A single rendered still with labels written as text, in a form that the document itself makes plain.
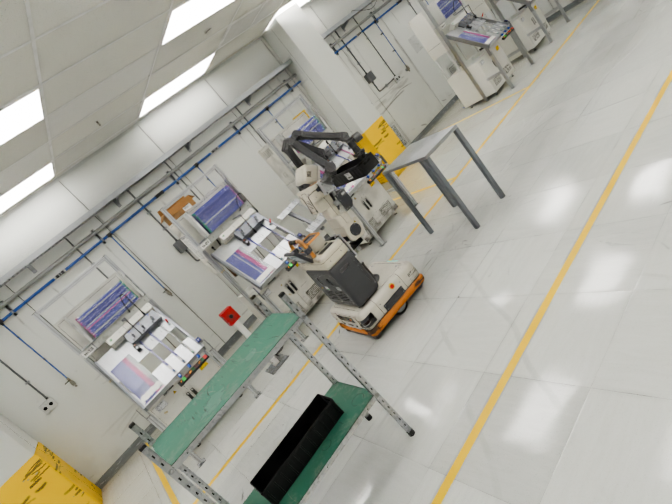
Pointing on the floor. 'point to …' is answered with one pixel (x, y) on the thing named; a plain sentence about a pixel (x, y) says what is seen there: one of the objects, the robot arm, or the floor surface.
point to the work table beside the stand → (416, 152)
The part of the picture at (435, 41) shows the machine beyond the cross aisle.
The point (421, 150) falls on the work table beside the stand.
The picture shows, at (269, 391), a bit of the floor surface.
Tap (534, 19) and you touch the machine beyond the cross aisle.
